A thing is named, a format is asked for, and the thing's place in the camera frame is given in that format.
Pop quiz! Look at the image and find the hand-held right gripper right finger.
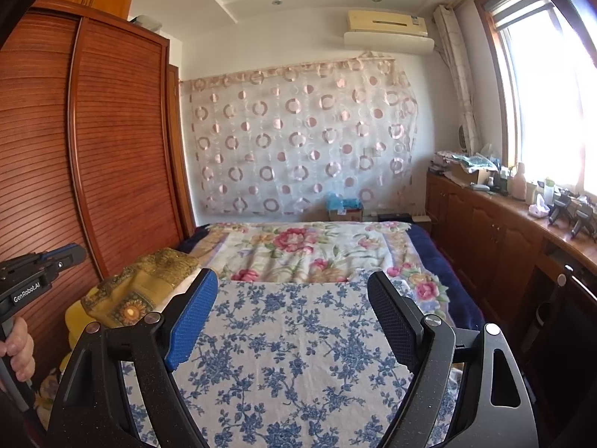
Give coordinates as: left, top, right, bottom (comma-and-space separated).
368, 271, 539, 448

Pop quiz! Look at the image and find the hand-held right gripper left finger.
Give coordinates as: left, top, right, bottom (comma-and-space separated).
47, 268, 220, 448

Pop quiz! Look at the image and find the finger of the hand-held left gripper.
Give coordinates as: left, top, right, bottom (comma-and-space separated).
40, 243, 88, 271

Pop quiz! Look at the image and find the person's left hand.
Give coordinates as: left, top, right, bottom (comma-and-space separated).
0, 317, 35, 383

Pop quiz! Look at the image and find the yellow plush toy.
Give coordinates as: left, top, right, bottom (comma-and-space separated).
60, 303, 108, 369

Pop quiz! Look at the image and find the blue floral white cloth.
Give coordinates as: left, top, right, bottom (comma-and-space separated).
116, 280, 462, 448

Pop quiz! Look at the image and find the small cardboard box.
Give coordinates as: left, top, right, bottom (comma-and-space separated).
325, 193, 365, 222

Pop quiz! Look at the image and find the wooden louvered wardrobe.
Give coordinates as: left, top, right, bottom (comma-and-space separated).
0, 0, 197, 383

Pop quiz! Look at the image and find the pink floral blanket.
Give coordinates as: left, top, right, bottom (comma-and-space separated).
203, 221, 451, 313

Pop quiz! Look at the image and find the wooden sideboard cabinet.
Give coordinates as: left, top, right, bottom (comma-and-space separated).
425, 168, 597, 365

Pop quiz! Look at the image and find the white waste bin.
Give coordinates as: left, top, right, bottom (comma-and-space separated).
533, 302, 556, 353

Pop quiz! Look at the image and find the open cardboard box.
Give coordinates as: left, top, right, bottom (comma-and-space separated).
438, 152, 497, 185

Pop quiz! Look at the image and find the white pink bottle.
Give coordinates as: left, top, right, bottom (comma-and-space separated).
508, 162, 527, 201

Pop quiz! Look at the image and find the circle-patterned sheer curtain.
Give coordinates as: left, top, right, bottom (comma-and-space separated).
179, 53, 421, 218

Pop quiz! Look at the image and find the grey box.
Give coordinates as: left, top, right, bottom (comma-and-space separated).
128, 14, 162, 31

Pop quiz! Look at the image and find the patterned window curtain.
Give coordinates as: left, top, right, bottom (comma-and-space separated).
434, 4, 483, 152

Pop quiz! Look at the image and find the wood-framed window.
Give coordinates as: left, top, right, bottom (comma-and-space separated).
476, 0, 597, 197

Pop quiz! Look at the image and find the grey roller blind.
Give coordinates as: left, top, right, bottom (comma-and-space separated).
482, 0, 552, 29

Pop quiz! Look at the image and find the wall air conditioner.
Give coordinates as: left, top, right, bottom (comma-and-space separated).
344, 8, 434, 53

